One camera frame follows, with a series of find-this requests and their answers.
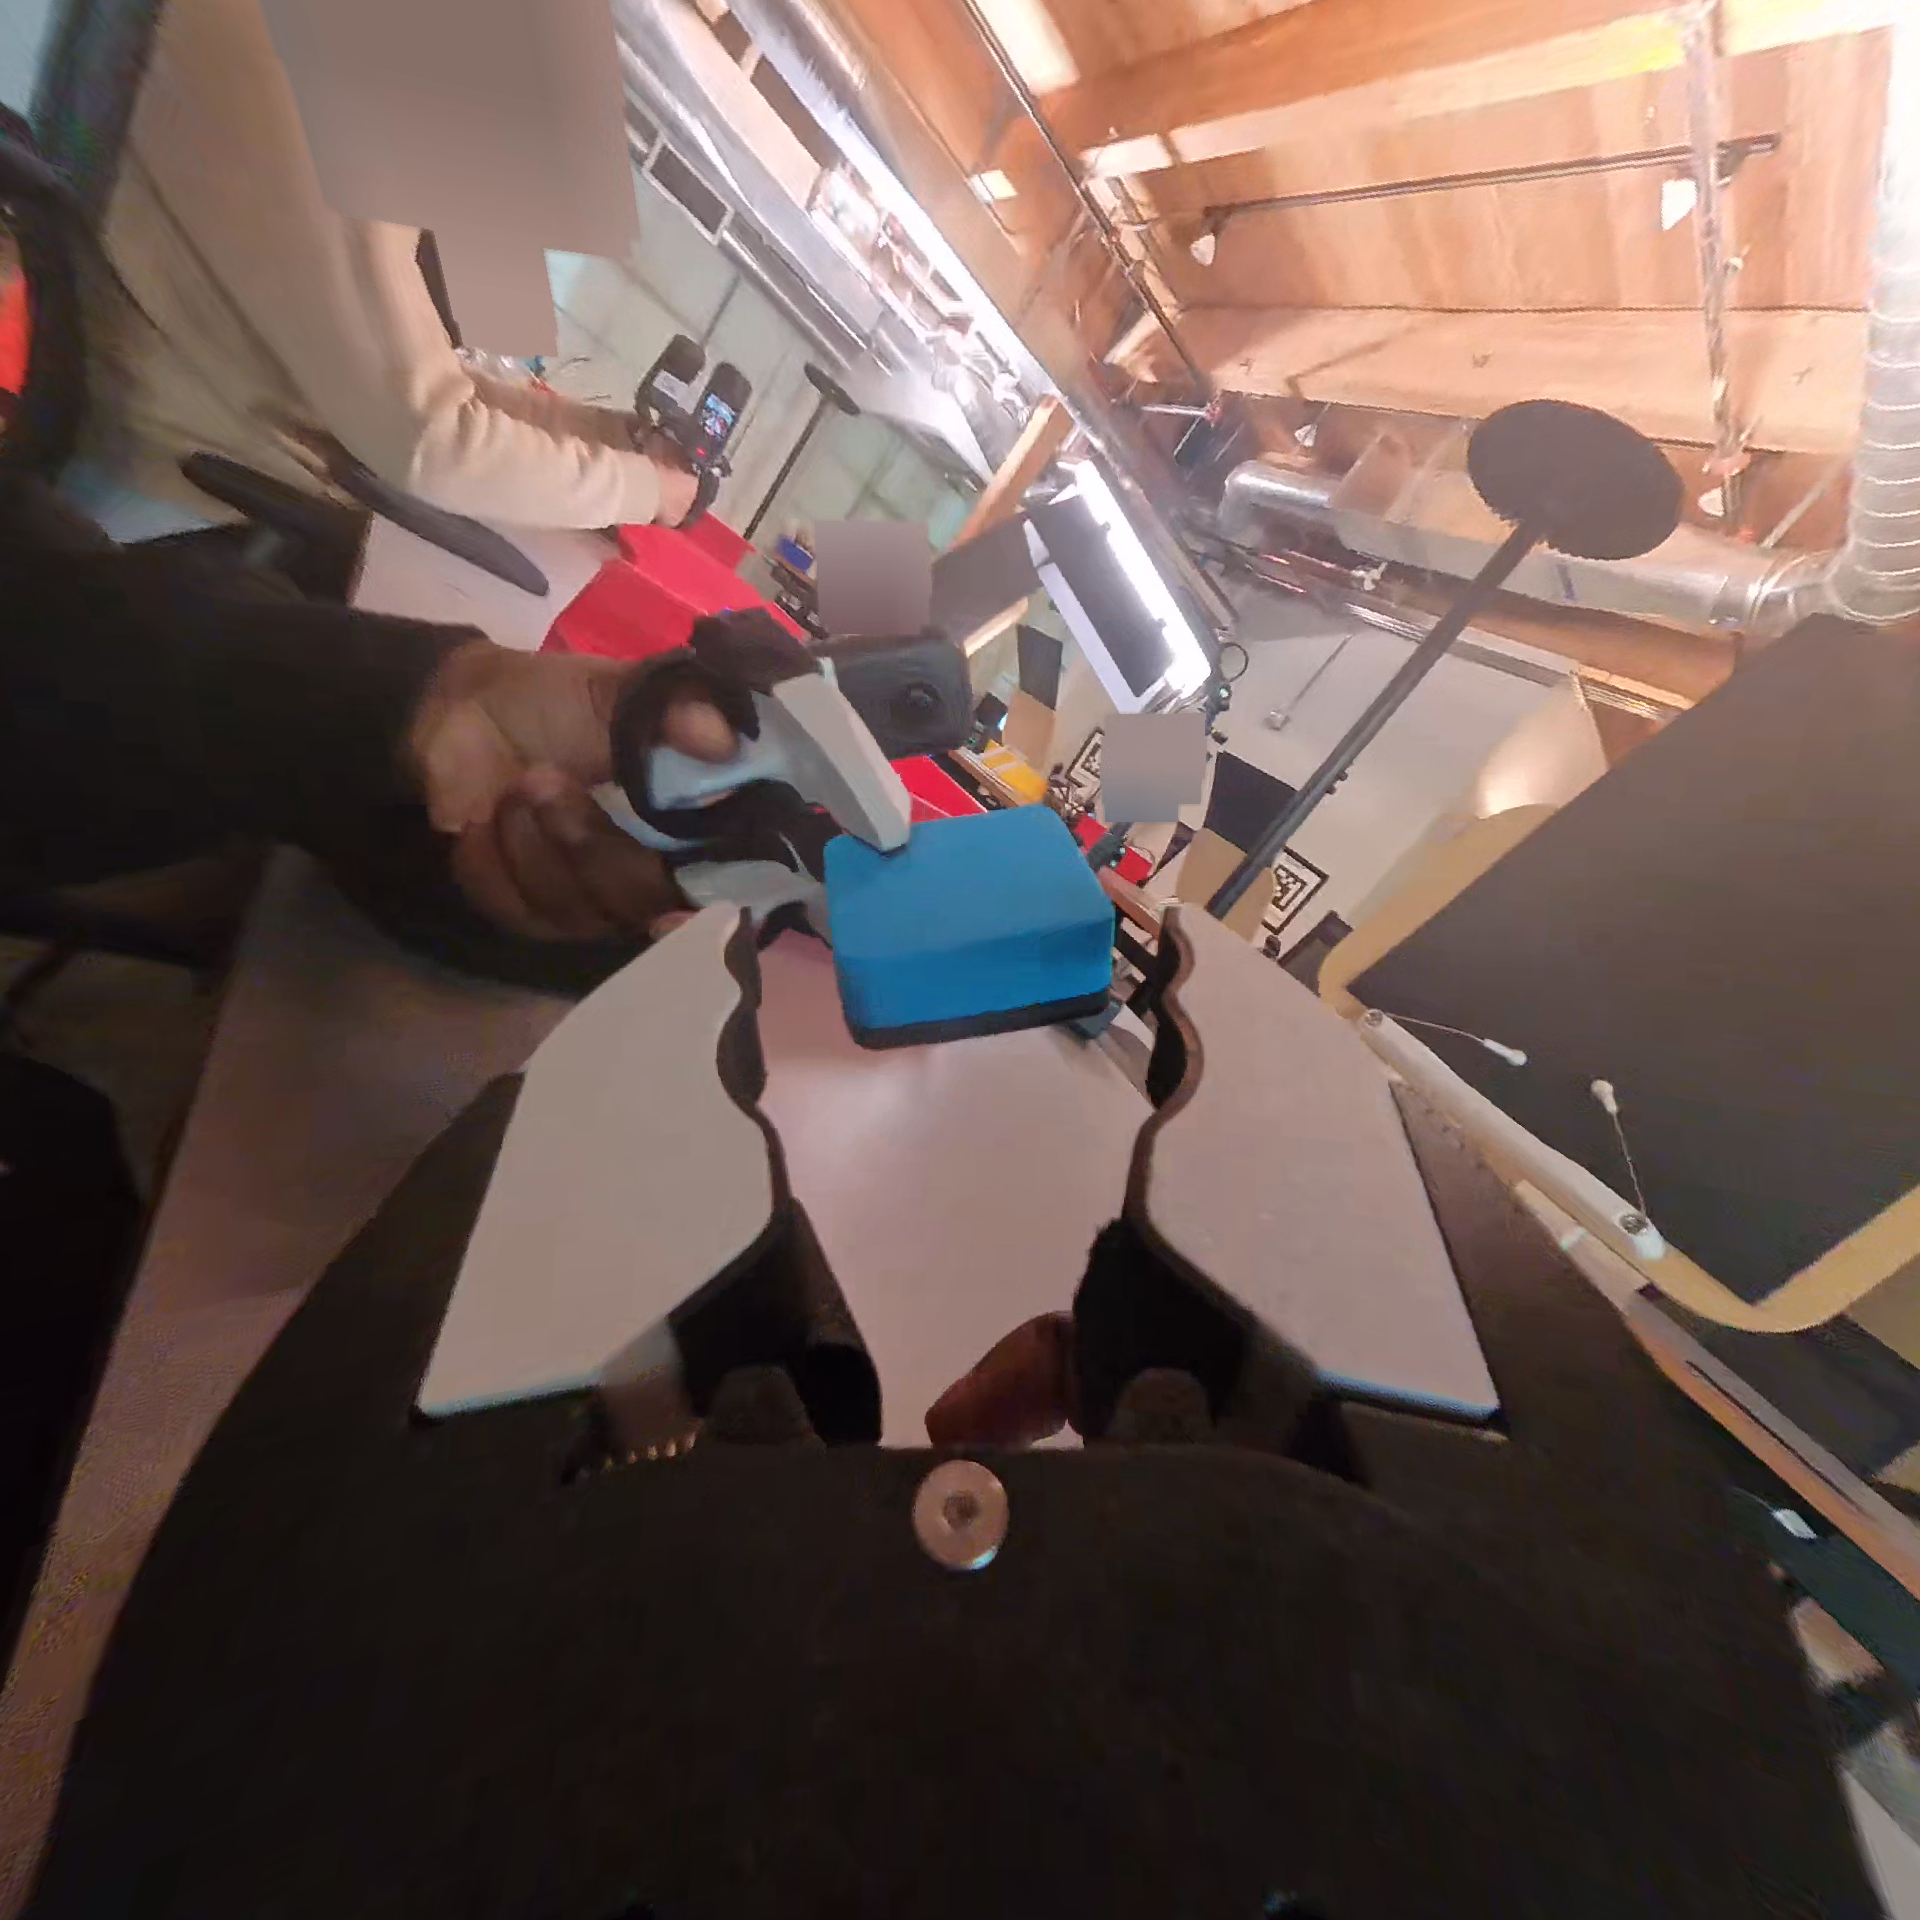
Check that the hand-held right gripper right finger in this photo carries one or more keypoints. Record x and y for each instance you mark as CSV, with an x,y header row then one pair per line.
x,y
1307,1202

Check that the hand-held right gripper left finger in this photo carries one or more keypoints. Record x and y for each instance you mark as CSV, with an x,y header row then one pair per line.
x,y
601,1202

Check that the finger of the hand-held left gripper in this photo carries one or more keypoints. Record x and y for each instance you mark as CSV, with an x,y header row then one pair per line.
x,y
847,774
757,893

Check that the blue black eraser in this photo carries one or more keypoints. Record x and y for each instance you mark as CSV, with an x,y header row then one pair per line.
x,y
960,916

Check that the person's left hand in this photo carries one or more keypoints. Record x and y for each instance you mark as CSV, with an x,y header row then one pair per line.
x,y
525,782

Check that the small red bin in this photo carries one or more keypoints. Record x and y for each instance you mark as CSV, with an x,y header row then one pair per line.
x,y
676,596

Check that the bright light panel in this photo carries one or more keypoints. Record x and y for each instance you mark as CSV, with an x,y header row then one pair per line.
x,y
1126,586

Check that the black office chair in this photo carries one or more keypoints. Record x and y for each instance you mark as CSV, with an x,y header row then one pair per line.
x,y
362,511

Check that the black light stand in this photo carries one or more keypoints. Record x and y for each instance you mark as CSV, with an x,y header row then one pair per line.
x,y
1576,475

